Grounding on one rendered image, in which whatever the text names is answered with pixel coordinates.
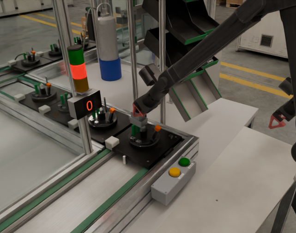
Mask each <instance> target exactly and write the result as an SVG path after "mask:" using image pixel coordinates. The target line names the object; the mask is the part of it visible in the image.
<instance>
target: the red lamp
mask: <svg viewBox="0 0 296 233"><path fill-rule="evenodd" d="M70 67H71V72H72V78H74V79H83V78H85V77H86V76H87V73H86V68H85V63H83V64H81V65H71V64H70Z"/></svg>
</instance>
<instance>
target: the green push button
mask: <svg viewBox="0 0 296 233"><path fill-rule="evenodd" d="M179 163H180V165H182V166H187V165H189V163H190V160H189V159H187V158H181V159H180V161H179Z"/></svg>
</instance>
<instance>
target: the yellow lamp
mask: <svg viewBox="0 0 296 233"><path fill-rule="evenodd" d="M73 84H74V89H75V91H76V92H85V91H87V90H89V85H88V79H87V76H86V77H85V78H83V79H74V78H73Z"/></svg>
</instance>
